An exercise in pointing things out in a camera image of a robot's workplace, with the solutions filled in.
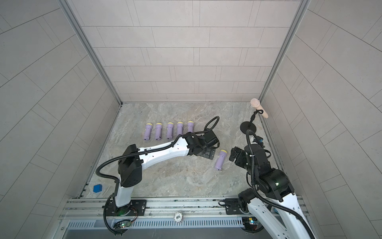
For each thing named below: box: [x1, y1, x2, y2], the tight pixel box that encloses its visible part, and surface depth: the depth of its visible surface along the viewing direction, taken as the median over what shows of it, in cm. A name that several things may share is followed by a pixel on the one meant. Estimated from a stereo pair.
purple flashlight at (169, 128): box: [166, 121, 175, 140], surface depth 99 cm
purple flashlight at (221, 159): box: [214, 149, 228, 171], surface depth 86 cm
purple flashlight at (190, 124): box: [187, 120, 194, 133], surface depth 102 cm
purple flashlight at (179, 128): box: [177, 121, 184, 136], surface depth 101 cm
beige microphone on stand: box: [250, 98, 269, 119], surface depth 82 cm
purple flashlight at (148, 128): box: [143, 122, 153, 141], surface depth 98 cm
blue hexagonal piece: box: [93, 184, 103, 193], surface depth 78 cm
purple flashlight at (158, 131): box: [155, 122, 163, 141], surface depth 98 cm
